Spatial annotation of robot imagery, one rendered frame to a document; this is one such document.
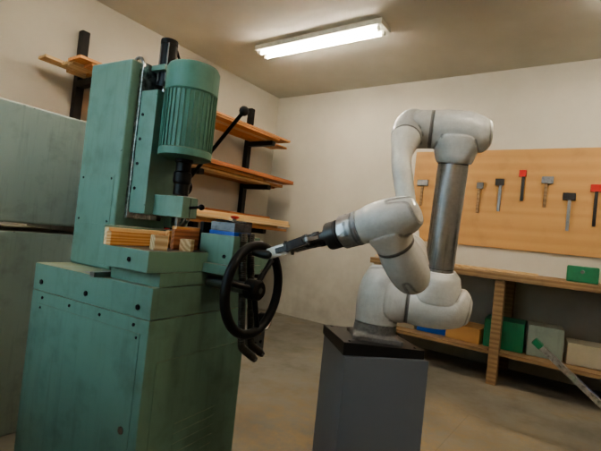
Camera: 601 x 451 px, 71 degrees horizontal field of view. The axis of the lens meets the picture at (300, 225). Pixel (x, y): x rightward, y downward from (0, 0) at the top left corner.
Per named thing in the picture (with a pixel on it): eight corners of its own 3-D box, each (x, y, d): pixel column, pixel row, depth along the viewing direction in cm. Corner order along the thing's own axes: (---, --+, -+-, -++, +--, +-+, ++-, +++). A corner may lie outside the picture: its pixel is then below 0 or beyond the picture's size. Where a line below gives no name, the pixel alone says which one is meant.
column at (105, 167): (106, 270, 140) (131, 56, 141) (67, 261, 151) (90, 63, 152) (159, 268, 159) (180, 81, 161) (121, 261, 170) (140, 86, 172)
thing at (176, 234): (173, 249, 128) (174, 228, 128) (169, 249, 128) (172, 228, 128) (223, 251, 148) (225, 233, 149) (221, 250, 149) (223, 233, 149)
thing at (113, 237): (109, 244, 119) (111, 231, 119) (105, 244, 120) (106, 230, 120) (250, 250, 176) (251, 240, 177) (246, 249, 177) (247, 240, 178)
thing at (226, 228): (233, 235, 128) (235, 217, 128) (207, 233, 134) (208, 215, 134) (258, 237, 139) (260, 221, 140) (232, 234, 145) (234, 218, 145)
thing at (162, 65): (163, 83, 144) (168, 34, 144) (147, 85, 148) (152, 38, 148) (180, 91, 151) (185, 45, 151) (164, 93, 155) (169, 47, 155)
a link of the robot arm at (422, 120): (390, 119, 139) (433, 121, 135) (397, 99, 153) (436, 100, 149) (388, 155, 147) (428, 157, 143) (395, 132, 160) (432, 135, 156)
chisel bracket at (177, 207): (180, 222, 136) (183, 196, 136) (150, 218, 143) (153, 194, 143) (197, 224, 142) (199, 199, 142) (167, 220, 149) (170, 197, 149)
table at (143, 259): (171, 278, 106) (173, 255, 106) (96, 263, 121) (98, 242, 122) (292, 272, 159) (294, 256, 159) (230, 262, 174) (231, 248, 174)
